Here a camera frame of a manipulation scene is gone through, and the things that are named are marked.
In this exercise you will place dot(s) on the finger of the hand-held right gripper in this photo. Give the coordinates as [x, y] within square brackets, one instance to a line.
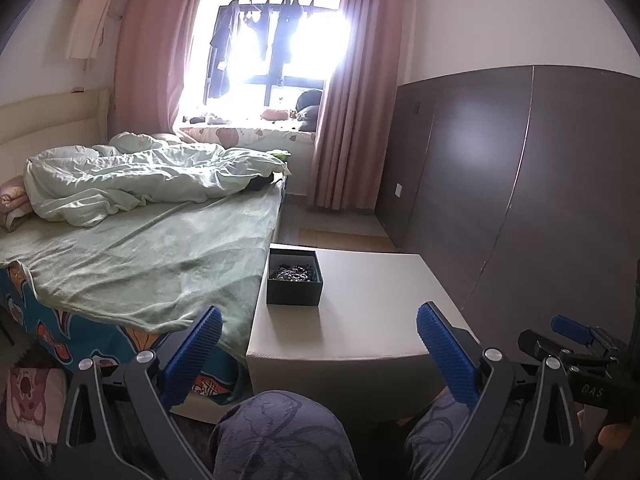
[572, 327]
[542, 347]

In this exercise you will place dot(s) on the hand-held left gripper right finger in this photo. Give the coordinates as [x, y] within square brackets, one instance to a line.
[447, 360]

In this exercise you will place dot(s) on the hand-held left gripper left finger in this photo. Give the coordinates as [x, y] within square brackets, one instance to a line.
[192, 360]

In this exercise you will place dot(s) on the black jewelry box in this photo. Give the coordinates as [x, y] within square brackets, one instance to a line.
[295, 295]

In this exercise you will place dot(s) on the person's right hand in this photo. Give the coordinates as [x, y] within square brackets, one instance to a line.
[615, 437]

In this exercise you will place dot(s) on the person's right leg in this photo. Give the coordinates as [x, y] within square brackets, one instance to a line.
[440, 440]

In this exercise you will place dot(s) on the teal printed bed cover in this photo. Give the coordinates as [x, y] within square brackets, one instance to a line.
[100, 340]

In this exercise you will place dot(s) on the white square table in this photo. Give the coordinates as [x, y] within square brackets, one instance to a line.
[370, 300]

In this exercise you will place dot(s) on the green bedsheet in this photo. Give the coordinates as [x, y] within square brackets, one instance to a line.
[150, 260]

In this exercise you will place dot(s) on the person's knees in patterned trousers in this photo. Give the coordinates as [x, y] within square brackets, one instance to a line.
[285, 440]

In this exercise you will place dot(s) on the dark brown wardrobe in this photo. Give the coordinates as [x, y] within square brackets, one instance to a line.
[500, 185]

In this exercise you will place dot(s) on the pink cartoon bag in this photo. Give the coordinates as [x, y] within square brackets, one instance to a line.
[35, 405]

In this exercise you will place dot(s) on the light green quilt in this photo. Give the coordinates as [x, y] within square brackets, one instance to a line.
[150, 175]

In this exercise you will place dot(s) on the printed window seat cushion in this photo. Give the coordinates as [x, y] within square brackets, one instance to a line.
[250, 135]

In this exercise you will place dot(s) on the pink folded blanket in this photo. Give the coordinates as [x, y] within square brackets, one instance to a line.
[12, 205]

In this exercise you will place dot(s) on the pink curtain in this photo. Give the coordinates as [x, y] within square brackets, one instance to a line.
[350, 110]
[155, 60]

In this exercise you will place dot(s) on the beige bed headboard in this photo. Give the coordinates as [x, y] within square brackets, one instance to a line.
[55, 120]

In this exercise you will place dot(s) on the black bag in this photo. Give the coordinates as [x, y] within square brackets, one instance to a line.
[309, 107]

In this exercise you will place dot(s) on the hanging dark clothes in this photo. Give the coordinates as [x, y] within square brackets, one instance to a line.
[235, 45]

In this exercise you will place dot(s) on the window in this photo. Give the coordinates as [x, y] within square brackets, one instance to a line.
[300, 45]

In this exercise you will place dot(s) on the covered air conditioner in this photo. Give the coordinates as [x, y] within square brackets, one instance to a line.
[90, 10]

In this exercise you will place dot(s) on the wall socket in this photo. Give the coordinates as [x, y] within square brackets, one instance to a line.
[398, 190]

